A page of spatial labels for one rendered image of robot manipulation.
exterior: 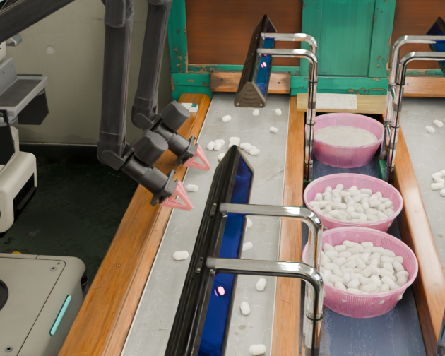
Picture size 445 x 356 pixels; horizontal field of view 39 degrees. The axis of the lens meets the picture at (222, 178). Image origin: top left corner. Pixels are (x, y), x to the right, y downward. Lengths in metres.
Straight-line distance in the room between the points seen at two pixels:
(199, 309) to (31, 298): 1.46
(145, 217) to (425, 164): 0.89
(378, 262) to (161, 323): 0.55
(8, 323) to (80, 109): 1.62
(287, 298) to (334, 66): 1.20
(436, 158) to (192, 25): 0.99
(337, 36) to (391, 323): 1.19
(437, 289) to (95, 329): 0.74
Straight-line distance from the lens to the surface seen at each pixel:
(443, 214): 1.80
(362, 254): 1.59
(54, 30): 3.40
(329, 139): 2.16
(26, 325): 2.16
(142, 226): 1.65
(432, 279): 1.51
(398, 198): 1.80
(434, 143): 2.18
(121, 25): 1.38
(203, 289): 0.88
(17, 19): 1.47
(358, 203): 1.80
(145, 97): 1.83
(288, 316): 1.36
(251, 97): 1.59
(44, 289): 2.29
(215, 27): 2.37
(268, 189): 1.83
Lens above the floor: 1.67
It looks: 29 degrees down
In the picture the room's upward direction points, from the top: 1 degrees counter-clockwise
